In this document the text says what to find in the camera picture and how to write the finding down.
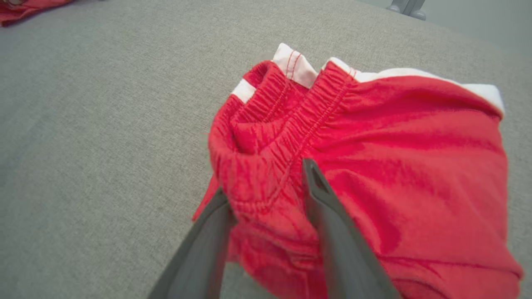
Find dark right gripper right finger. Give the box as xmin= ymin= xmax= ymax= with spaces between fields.
xmin=301 ymin=158 xmax=401 ymax=299

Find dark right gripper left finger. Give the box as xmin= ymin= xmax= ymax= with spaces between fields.
xmin=148 ymin=189 xmax=237 ymax=299

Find red shorts with white trim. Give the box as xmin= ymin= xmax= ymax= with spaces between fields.
xmin=192 ymin=43 xmax=524 ymax=299

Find red Bulls 23 jersey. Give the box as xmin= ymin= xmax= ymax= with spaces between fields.
xmin=0 ymin=0 xmax=74 ymax=27

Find grey fabric sofa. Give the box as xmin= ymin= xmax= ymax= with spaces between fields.
xmin=0 ymin=0 xmax=532 ymax=299

